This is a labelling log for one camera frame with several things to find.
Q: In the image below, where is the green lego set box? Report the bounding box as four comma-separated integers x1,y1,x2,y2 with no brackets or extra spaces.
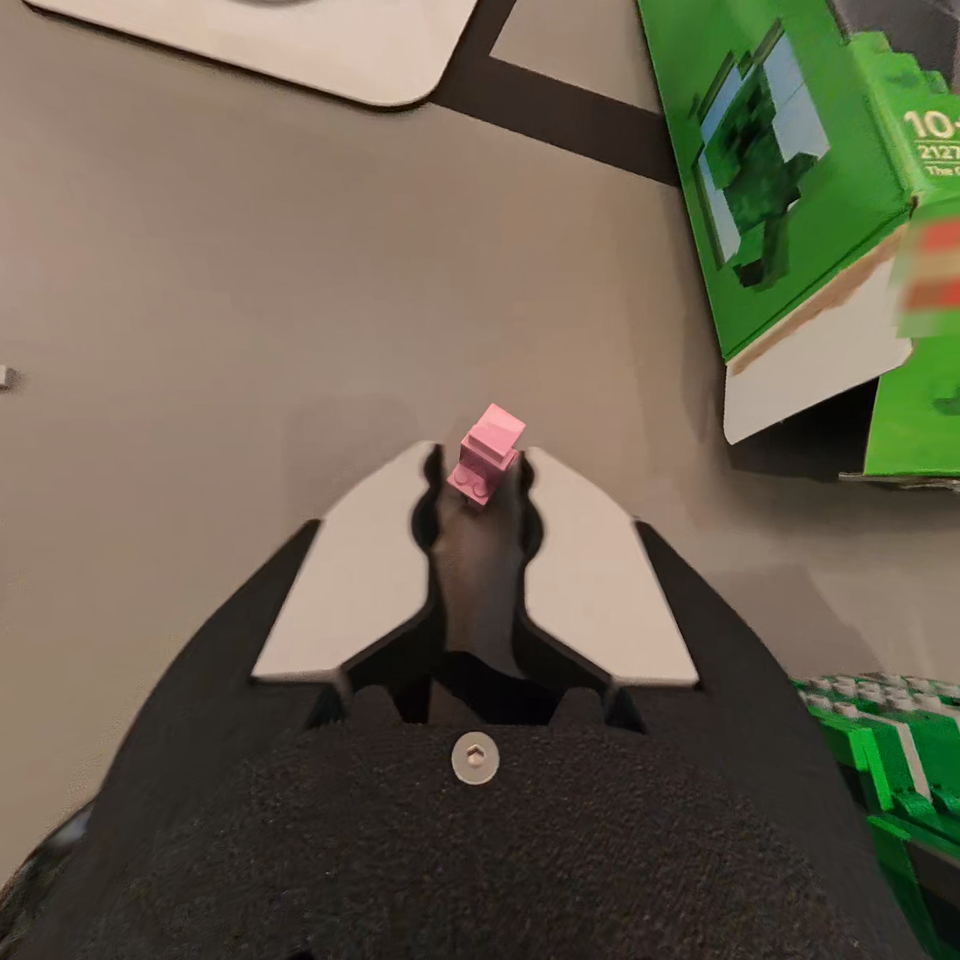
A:
636,0,960,489

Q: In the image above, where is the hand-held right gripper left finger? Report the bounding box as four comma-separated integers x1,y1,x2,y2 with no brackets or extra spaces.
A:
249,441,451,714

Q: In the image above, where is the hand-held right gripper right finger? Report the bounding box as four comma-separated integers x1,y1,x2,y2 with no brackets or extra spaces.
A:
517,447,702,721

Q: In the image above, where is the pink lego pig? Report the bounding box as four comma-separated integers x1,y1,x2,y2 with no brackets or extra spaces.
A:
446,403,528,510

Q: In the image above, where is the green lego creeper figure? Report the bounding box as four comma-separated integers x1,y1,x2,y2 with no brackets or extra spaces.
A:
787,671,960,960

